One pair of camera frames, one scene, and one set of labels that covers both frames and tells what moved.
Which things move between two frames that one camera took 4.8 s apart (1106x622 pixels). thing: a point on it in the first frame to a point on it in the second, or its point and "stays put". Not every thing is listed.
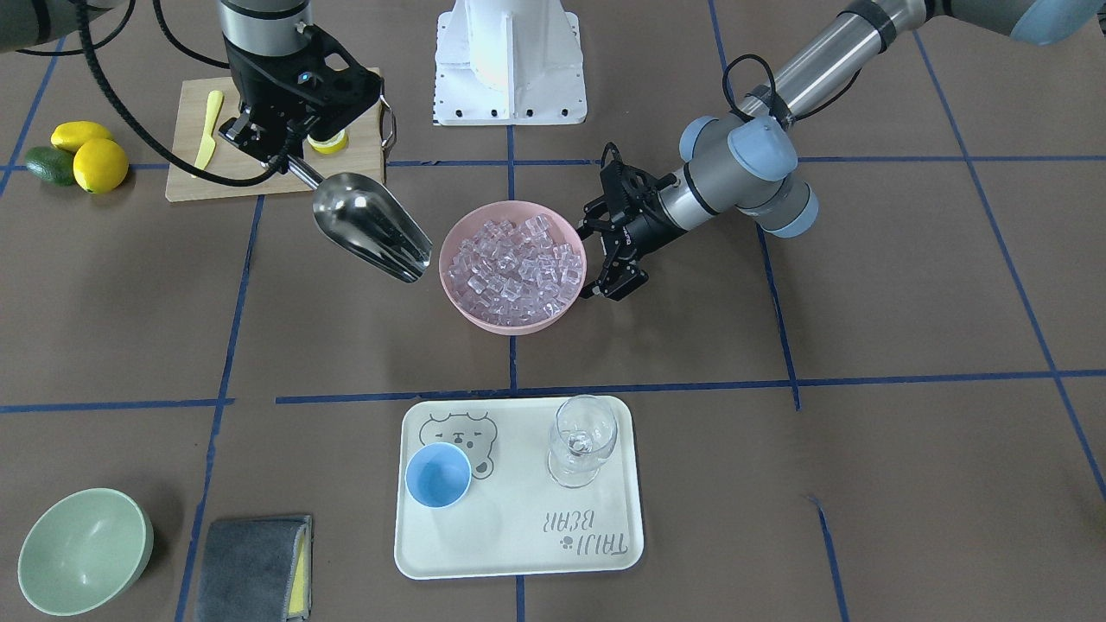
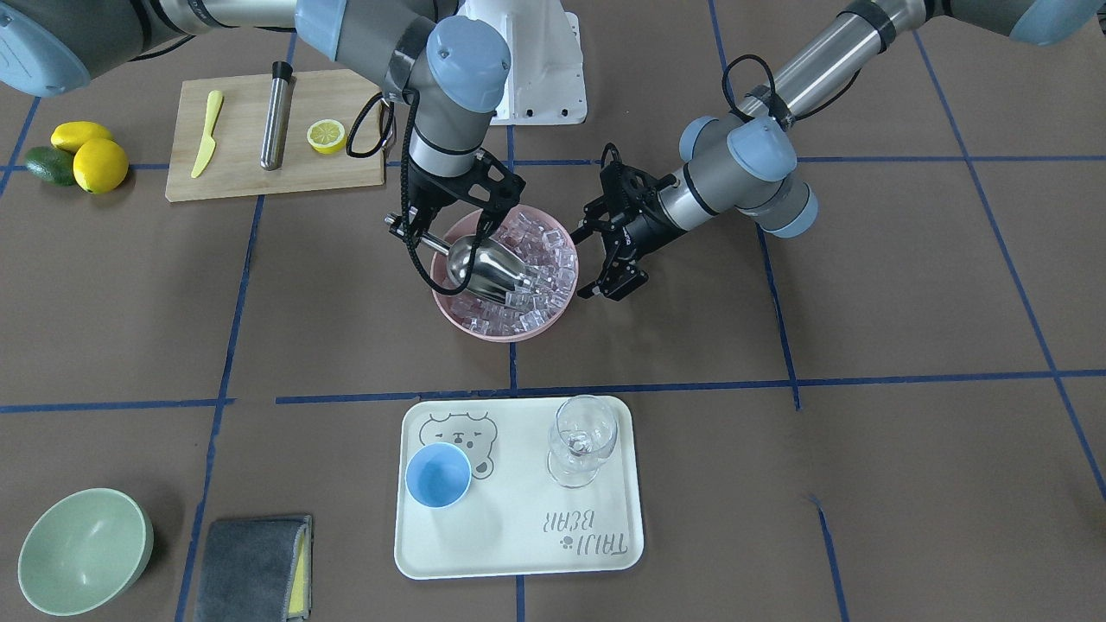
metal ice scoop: [362, 218] to [500, 271]
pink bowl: [513, 267] stays put
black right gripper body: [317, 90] to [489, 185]
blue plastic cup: [438, 474] stays put
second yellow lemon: [71, 135] stays put
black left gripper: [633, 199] stays put
